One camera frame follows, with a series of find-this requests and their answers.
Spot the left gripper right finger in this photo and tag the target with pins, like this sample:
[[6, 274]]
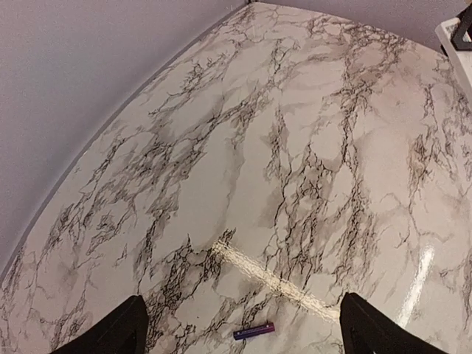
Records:
[[365, 329]]

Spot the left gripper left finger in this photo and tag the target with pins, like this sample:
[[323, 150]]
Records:
[[123, 330]]

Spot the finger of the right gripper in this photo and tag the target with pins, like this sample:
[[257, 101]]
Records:
[[461, 38]]

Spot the dark blue AAA battery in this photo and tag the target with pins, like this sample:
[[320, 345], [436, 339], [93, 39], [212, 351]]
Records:
[[254, 331]]

